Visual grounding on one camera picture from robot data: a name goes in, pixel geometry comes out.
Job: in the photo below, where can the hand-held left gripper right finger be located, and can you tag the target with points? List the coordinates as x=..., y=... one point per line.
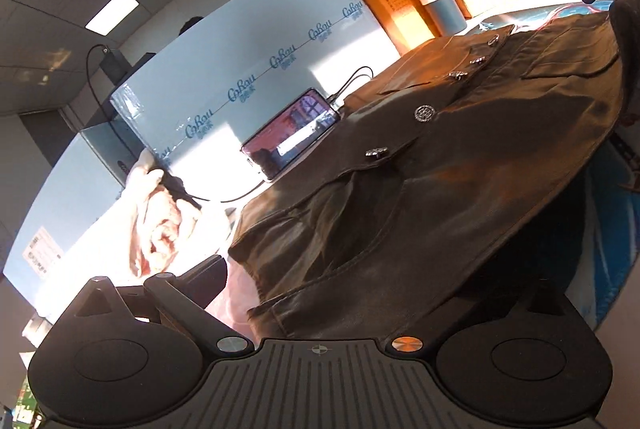
x=434, y=318

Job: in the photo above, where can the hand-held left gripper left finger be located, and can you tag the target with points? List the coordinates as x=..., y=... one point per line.
x=207, y=281

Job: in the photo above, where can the brown leather jacket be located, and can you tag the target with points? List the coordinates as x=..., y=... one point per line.
x=450, y=169

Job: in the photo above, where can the pink cloth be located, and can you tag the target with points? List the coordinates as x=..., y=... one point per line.
x=160, y=219

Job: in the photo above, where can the grey box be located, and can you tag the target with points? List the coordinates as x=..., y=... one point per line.
x=107, y=149

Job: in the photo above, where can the black smartphone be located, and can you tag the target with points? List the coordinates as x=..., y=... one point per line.
x=290, y=134

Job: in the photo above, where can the white film-covered board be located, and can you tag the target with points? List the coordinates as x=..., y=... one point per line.
x=260, y=34

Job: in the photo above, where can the ceiling light panel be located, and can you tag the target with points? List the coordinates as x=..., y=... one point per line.
x=112, y=12

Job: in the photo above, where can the black wall box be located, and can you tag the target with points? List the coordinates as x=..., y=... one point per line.
x=125, y=66

